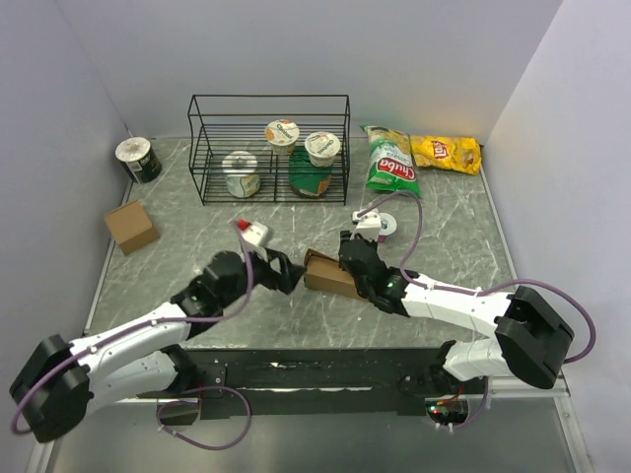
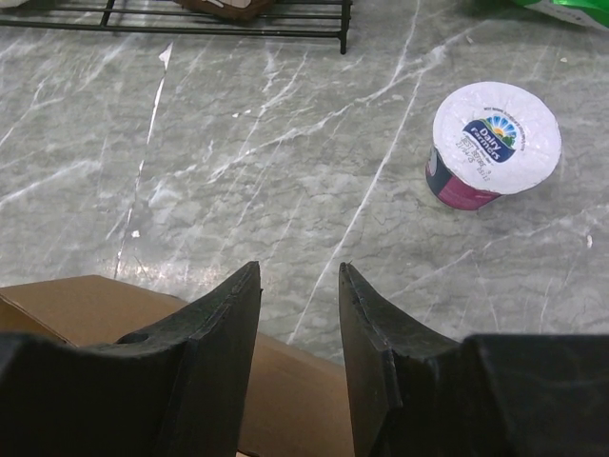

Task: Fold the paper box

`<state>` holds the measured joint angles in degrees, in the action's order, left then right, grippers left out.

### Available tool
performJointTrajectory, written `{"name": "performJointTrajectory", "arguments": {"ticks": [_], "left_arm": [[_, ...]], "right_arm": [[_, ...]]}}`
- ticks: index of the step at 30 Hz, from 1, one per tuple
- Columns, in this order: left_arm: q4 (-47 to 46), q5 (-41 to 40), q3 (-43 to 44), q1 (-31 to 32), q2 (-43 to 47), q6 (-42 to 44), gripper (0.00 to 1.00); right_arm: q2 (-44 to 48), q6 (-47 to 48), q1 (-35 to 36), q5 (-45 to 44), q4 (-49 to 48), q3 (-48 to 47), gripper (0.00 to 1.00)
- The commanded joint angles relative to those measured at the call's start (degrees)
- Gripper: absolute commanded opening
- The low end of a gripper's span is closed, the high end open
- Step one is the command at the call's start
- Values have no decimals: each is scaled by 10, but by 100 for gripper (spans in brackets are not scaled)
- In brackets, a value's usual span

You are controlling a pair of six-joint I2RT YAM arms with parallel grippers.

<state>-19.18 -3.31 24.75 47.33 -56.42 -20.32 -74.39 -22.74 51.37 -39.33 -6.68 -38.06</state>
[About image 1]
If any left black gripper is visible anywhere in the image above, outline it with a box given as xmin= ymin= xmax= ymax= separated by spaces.
xmin=219 ymin=244 xmax=306 ymax=307

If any brown cardboard box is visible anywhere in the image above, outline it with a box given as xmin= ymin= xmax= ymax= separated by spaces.
xmin=304 ymin=249 xmax=362 ymax=300

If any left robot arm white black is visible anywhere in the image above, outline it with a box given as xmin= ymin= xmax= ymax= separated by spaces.
xmin=9 ymin=249 xmax=306 ymax=443

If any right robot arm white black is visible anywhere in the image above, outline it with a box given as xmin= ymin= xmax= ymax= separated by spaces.
xmin=338 ymin=231 xmax=574 ymax=393

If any small folded cardboard box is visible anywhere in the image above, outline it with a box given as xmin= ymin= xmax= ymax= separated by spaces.
xmin=104 ymin=200 xmax=160 ymax=255

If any small purple yogurt cup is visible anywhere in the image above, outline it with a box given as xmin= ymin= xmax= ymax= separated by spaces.
xmin=378 ymin=213 xmax=397 ymax=243

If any green Chuba chips bag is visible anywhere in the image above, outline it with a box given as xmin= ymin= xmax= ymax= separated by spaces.
xmin=362 ymin=125 xmax=421 ymax=197

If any yogurt cup beige label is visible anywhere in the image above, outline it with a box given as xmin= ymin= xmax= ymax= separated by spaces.
xmin=305 ymin=131 xmax=341 ymax=168

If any white lidded cup lower shelf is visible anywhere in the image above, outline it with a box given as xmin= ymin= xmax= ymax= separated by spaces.
xmin=222 ymin=151 xmax=260 ymax=198

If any yogurt cup orange label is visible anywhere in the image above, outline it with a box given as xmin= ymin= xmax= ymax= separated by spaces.
xmin=265 ymin=119 xmax=300 ymax=156

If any yellow Lays chips bag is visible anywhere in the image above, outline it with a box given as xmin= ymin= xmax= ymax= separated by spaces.
xmin=410 ymin=135 xmax=482 ymax=175

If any black can white lid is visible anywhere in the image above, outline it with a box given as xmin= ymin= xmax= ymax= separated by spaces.
xmin=114 ymin=137 xmax=162 ymax=184

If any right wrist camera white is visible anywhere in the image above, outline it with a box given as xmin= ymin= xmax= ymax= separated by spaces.
xmin=351 ymin=209 xmax=382 ymax=241

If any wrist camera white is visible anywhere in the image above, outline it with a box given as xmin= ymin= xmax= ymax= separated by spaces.
xmin=351 ymin=209 xmax=382 ymax=241
xmin=237 ymin=219 xmax=273 ymax=259

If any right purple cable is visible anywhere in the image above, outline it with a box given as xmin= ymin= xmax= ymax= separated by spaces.
xmin=357 ymin=190 xmax=597 ymax=430

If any purple cable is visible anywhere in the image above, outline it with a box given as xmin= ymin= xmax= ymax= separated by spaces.
xmin=10 ymin=226 xmax=255 ymax=450
xmin=357 ymin=190 xmax=597 ymax=430

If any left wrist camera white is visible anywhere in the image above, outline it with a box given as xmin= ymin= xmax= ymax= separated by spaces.
xmin=237 ymin=219 xmax=273 ymax=259

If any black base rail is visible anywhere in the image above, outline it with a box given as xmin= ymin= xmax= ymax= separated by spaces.
xmin=144 ymin=348 xmax=492 ymax=420

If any black wire rack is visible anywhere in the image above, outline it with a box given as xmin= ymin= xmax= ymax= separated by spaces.
xmin=187 ymin=94 xmax=351 ymax=205

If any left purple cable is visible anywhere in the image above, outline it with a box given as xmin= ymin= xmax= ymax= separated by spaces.
xmin=10 ymin=226 xmax=255 ymax=450

